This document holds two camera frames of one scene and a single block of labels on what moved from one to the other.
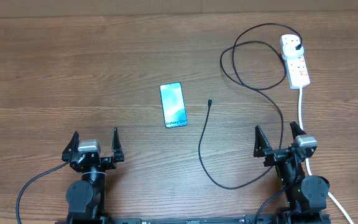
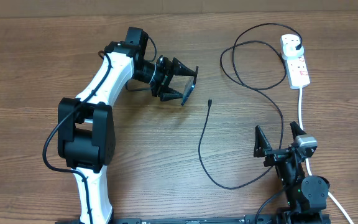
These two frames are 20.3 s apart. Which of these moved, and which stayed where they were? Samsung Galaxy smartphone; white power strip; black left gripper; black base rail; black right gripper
Moved: Samsung Galaxy smartphone; black left gripper
Stayed: black base rail; black right gripper; white power strip
